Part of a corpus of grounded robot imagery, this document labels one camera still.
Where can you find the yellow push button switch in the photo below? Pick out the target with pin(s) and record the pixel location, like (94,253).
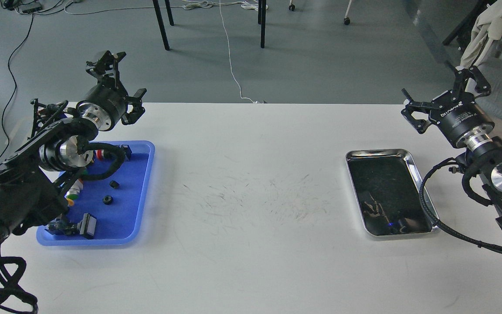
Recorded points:
(62,226)

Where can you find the red push button switch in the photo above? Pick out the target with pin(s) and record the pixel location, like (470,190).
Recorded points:
(98,154)

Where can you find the black table leg left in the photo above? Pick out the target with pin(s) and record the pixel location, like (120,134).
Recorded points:
(161,22)

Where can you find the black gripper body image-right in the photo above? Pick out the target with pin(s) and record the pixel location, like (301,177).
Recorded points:
(461,121)

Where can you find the white square button switch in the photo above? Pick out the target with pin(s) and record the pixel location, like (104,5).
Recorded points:
(86,227)

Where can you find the black table leg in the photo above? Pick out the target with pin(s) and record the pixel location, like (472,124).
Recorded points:
(161,22)
(262,7)

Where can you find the black table leg right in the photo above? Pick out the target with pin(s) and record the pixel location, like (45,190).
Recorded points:
(262,7)

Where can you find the small black gear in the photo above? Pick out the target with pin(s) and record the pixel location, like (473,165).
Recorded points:
(107,200)
(114,184)

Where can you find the silver metal tray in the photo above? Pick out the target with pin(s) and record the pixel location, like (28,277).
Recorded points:
(386,185)

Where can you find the green push button switch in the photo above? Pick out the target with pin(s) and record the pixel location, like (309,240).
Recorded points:
(74,192)

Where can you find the blue plastic tray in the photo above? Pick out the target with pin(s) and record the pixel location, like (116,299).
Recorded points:
(119,222)

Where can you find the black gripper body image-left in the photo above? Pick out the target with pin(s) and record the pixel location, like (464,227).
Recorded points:
(104,106)

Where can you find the black power strip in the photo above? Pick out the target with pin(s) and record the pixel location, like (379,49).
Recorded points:
(30,7)

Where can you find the beige cloth on chair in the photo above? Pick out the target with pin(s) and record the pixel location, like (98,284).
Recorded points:
(486,30)

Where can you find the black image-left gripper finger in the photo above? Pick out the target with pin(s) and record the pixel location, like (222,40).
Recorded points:
(137,109)
(106,69)

